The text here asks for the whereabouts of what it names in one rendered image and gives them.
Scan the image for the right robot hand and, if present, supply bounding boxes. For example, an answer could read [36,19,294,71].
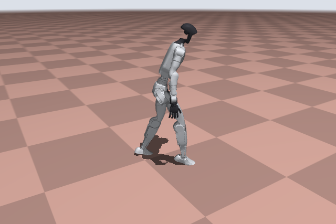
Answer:
[169,98,182,119]

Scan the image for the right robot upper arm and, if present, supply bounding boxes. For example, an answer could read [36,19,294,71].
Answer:
[169,47,185,79]

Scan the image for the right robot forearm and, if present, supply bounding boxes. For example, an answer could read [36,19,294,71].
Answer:
[169,72,178,103]

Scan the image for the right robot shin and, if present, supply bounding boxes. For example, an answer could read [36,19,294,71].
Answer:
[175,124,187,158]

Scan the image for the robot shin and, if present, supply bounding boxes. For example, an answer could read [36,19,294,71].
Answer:
[175,124,187,158]
[141,123,161,150]

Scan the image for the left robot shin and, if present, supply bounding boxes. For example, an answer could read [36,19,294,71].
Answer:
[141,123,161,150]

